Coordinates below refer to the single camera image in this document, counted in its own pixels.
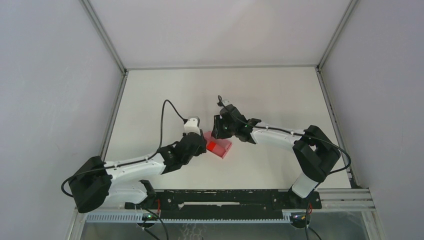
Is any pink cardboard box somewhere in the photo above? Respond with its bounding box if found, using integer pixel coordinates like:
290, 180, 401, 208
203, 131, 232, 159

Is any small orange block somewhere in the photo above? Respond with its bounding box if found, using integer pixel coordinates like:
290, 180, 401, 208
206, 140, 217, 152

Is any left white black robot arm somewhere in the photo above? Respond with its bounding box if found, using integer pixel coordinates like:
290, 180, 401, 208
66, 132, 207, 213

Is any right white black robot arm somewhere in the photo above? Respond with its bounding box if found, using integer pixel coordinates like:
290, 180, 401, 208
211, 101, 341, 208

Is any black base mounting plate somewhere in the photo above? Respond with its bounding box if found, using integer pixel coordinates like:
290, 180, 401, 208
124, 189, 322, 219

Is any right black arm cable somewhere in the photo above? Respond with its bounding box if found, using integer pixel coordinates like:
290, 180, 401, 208
217, 95, 352, 175

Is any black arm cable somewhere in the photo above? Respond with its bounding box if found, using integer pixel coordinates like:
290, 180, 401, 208
60, 99, 188, 199
217, 95, 352, 175

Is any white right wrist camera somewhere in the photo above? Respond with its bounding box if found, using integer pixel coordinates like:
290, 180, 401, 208
222, 100, 231, 106

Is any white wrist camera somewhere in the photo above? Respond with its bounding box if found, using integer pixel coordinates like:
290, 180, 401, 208
183, 116, 201, 136
222, 100, 231, 106

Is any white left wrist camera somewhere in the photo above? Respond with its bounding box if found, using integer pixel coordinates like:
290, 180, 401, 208
183, 116, 201, 136

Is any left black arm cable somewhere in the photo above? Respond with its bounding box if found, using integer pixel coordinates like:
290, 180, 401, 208
60, 99, 188, 199

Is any white slotted cable duct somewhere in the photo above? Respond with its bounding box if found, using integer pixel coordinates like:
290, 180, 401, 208
85, 212, 292, 224

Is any aluminium front frame rail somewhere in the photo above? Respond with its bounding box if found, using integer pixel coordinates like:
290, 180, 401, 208
78, 188, 375, 213

